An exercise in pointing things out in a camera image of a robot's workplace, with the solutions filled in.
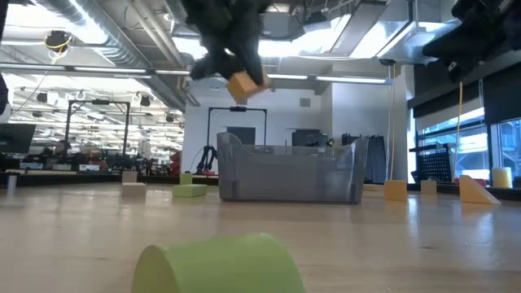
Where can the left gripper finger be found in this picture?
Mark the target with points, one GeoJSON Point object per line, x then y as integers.
{"type": "Point", "coordinates": [211, 61]}
{"type": "Point", "coordinates": [252, 57]}

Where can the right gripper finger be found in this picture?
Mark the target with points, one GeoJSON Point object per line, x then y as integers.
{"type": "Point", "coordinates": [452, 45]}
{"type": "Point", "coordinates": [466, 67]}

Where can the orange rectangular block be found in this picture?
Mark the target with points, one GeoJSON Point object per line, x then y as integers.
{"type": "Point", "coordinates": [243, 86]}

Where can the small green cube block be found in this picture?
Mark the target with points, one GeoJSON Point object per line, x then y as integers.
{"type": "Point", "coordinates": [186, 178]}

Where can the natural wood cube block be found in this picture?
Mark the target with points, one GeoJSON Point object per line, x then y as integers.
{"type": "Point", "coordinates": [428, 187]}

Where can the grey translucent plastic bin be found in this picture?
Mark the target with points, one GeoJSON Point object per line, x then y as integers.
{"type": "Point", "coordinates": [285, 179]}

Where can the orange wedge block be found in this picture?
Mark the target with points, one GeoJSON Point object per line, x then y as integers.
{"type": "Point", "coordinates": [472, 195]}

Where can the natural wood small block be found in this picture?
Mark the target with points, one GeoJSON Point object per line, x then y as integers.
{"type": "Point", "coordinates": [129, 176]}

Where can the orange cube block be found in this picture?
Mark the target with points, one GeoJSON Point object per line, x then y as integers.
{"type": "Point", "coordinates": [395, 190]}

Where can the natural wood long block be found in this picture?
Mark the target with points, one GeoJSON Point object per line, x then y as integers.
{"type": "Point", "coordinates": [373, 187]}

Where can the green half-cylinder block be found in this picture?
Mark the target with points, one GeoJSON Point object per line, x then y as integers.
{"type": "Point", "coordinates": [220, 264]}

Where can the black background robot arm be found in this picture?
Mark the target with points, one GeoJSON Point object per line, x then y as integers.
{"type": "Point", "coordinates": [207, 156]}

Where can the grey ceiling unit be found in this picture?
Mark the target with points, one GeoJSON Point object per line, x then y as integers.
{"type": "Point", "coordinates": [281, 24]}

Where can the black hanging spotlight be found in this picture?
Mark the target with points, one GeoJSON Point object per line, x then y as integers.
{"type": "Point", "coordinates": [170, 118]}
{"type": "Point", "coordinates": [145, 101]}
{"type": "Point", "coordinates": [42, 97]}

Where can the dark grey door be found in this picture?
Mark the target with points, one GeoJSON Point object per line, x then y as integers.
{"type": "Point", "coordinates": [241, 135]}

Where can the long ceiling light bar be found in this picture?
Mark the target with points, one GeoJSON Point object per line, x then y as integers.
{"type": "Point", "coordinates": [110, 70]}

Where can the black pegboard rack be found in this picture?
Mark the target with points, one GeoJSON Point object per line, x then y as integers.
{"type": "Point", "coordinates": [433, 167]}

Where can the red machine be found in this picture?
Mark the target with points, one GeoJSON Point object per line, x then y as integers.
{"type": "Point", "coordinates": [176, 163]}

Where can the yellow cylinder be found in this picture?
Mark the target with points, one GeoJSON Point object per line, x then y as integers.
{"type": "Point", "coordinates": [502, 177]}

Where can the tall black cabinet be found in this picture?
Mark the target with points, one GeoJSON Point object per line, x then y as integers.
{"type": "Point", "coordinates": [376, 158]}

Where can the person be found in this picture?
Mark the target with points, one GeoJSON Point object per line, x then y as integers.
{"type": "Point", "coordinates": [61, 148]}

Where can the black monitor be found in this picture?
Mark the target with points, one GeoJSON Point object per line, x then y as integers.
{"type": "Point", "coordinates": [16, 138]}

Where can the grey wall vent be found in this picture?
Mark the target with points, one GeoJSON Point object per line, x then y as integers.
{"type": "Point", "coordinates": [305, 102]}

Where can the black gantry frame with camera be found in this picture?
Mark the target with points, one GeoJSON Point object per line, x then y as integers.
{"type": "Point", "coordinates": [209, 134]}

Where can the silver ceiling duct panel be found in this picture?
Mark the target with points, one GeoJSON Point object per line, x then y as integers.
{"type": "Point", "coordinates": [342, 36]}

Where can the black aluminium table frame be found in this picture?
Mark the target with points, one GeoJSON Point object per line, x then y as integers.
{"type": "Point", "coordinates": [81, 180]}

